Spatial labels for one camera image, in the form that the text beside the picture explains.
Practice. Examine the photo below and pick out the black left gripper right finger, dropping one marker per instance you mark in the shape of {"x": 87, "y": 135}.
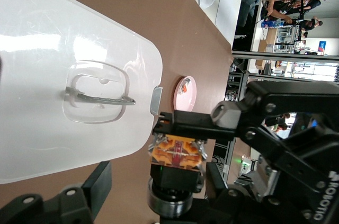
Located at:
{"x": 219, "y": 181}

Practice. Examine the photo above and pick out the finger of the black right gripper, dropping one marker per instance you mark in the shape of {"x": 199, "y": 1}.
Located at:
{"x": 185, "y": 124}
{"x": 182, "y": 220}

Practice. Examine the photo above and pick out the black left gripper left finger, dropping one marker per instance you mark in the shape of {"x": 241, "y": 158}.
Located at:
{"x": 79, "y": 202}

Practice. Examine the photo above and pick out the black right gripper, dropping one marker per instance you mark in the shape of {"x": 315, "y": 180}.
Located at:
{"x": 325, "y": 160}

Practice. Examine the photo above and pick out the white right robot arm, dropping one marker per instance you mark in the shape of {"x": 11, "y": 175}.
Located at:
{"x": 249, "y": 161}

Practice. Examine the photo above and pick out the grey box latch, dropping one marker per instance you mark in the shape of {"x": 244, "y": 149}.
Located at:
{"x": 156, "y": 100}

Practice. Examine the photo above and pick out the white lidded storage box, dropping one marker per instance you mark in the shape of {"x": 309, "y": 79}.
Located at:
{"x": 53, "y": 49}

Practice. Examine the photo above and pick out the pink round plate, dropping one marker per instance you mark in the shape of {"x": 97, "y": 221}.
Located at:
{"x": 186, "y": 102}

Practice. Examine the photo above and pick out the person in black shirt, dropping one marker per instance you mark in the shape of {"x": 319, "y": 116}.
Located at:
{"x": 280, "y": 7}

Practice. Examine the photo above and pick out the white orange green-button switch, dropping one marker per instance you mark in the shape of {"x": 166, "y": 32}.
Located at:
{"x": 183, "y": 87}

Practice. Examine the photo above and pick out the aluminium frame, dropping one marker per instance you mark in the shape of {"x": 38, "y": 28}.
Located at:
{"x": 291, "y": 56}

